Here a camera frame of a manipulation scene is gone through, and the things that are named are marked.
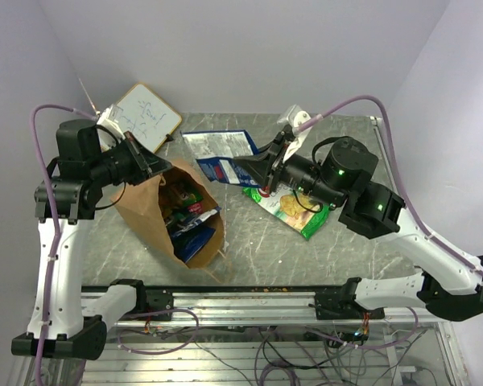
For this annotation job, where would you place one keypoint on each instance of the blue salt vinegar chips bag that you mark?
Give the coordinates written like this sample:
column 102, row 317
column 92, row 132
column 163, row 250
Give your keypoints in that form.
column 214, row 152

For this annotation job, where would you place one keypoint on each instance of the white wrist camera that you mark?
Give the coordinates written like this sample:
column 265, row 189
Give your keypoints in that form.
column 292, row 119
column 109, row 119

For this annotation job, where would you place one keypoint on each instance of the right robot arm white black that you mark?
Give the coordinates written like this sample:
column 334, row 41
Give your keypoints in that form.
column 449, row 284

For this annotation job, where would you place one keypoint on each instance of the small whiteboard yellow frame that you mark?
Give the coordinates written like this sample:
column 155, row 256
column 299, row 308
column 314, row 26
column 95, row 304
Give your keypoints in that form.
column 147, row 116

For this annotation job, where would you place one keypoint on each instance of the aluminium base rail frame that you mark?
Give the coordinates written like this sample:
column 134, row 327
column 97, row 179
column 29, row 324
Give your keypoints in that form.
column 263, row 336

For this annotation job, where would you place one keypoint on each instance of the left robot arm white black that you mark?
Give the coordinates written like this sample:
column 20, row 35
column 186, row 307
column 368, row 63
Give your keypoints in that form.
column 65, row 206

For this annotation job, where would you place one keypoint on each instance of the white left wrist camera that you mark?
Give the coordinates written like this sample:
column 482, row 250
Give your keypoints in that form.
column 109, row 119

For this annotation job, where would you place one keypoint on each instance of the green snack packet in bag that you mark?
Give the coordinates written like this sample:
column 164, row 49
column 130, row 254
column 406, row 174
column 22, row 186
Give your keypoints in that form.
column 181, row 196

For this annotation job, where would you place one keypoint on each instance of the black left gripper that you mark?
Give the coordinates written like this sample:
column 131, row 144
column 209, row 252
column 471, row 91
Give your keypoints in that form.
column 146, row 163

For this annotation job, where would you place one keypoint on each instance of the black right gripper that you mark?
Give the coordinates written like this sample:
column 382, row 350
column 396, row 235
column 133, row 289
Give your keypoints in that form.
column 267, row 167

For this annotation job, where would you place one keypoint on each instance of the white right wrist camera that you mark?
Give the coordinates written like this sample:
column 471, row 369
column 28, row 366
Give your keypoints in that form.
column 292, row 119

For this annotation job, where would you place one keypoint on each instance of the green cassava chips bag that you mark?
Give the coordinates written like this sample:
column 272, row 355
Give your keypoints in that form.
column 291, row 207

